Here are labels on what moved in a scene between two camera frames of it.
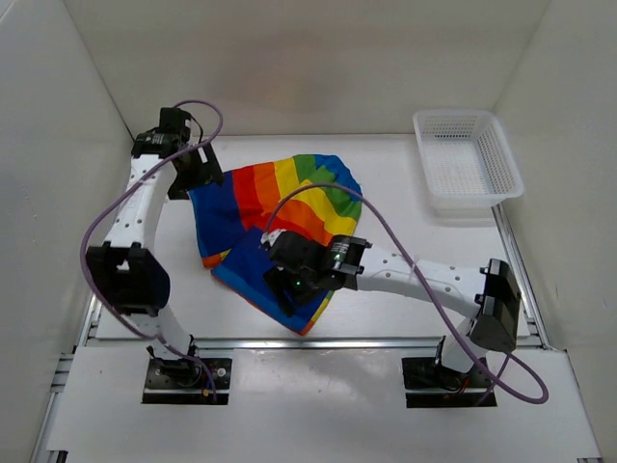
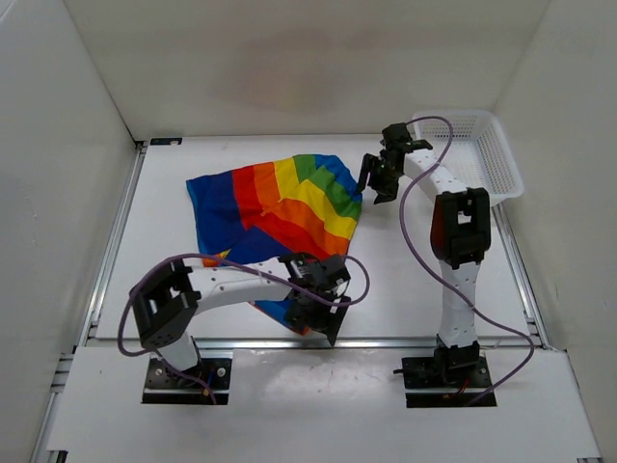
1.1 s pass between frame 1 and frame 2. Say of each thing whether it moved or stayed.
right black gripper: moved
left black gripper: moved
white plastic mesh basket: stayed
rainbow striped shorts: stayed
